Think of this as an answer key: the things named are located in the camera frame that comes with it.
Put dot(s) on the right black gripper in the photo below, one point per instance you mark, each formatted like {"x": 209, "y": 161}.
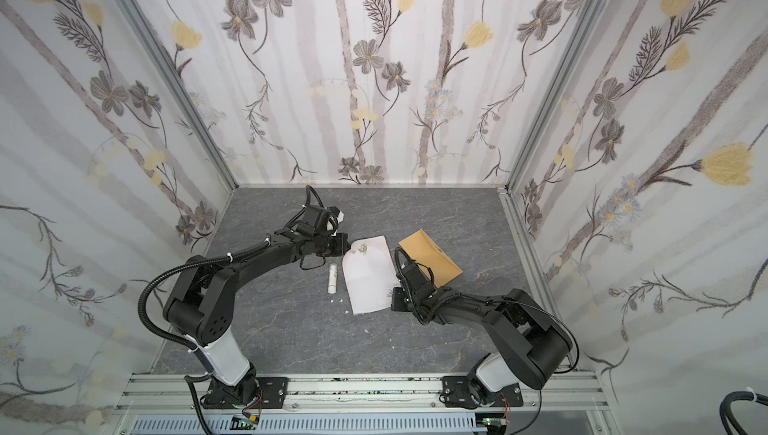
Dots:
{"x": 405, "y": 282}

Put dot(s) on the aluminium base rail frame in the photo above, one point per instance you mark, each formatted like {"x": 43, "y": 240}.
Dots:
{"x": 578, "y": 391}

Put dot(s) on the white glue stick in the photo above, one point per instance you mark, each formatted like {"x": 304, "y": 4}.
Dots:
{"x": 332, "y": 279}

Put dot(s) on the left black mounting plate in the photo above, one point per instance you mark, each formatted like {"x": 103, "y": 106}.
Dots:
{"x": 264, "y": 392}

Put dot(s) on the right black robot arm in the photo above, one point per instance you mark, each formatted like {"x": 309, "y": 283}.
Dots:
{"x": 530, "y": 343}

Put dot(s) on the black mounting plate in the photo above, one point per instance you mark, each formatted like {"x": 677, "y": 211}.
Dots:
{"x": 462, "y": 391}
{"x": 264, "y": 392}

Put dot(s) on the brown kraft envelope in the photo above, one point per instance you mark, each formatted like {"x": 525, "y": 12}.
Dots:
{"x": 424, "y": 250}

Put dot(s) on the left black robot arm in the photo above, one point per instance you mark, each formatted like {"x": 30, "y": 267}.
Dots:
{"x": 202, "y": 303}

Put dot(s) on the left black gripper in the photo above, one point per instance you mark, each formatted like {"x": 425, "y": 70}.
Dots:
{"x": 339, "y": 243}

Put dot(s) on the white floral letter paper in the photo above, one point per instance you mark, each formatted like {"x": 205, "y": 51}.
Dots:
{"x": 369, "y": 275}

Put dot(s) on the white perforated cable duct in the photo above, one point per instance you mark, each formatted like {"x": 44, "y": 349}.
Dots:
{"x": 376, "y": 423}

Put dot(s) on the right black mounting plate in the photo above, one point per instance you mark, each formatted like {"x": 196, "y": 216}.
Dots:
{"x": 462, "y": 391}

